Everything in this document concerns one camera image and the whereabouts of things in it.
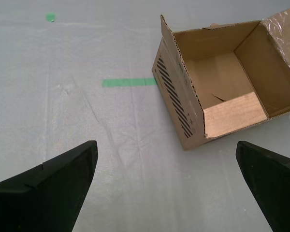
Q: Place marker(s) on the white table cover cloth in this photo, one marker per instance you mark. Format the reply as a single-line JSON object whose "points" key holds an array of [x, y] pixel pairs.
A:
{"points": [[62, 96]]}

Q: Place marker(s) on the small green tape dot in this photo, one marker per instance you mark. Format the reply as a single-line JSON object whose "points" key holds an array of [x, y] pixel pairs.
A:
{"points": [[50, 17]]}

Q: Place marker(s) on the long green tape strip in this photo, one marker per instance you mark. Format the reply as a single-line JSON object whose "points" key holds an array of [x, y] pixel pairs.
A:
{"points": [[128, 82]]}

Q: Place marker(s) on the light wooden block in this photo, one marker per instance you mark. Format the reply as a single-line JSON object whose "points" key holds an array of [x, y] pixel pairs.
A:
{"points": [[234, 116]]}

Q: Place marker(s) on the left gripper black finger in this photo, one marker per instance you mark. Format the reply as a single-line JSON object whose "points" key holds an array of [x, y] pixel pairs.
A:
{"points": [[33, 205], [275, 188]]}

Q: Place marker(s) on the brown cardboard box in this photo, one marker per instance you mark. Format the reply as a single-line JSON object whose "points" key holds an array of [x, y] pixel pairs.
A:
{"points": [[256, 60]]}

